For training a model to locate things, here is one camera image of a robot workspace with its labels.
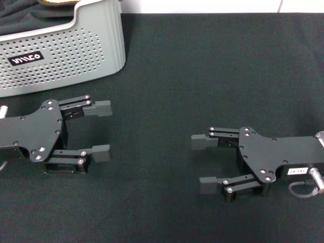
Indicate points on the black crumpled cloth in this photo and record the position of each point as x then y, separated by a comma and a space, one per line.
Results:
22, 17

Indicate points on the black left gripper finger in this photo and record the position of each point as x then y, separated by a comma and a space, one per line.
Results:
97, 108
101, 153

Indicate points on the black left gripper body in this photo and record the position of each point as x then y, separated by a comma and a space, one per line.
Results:
30, 134

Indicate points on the black tablecloth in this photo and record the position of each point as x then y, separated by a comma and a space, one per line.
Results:
162, 101

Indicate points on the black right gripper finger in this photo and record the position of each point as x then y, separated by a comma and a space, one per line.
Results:
200, 143
208, 186

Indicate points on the grey perforated storage box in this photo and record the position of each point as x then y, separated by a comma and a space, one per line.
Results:
76, 58

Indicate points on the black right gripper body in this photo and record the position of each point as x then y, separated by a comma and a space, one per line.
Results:
268, 154

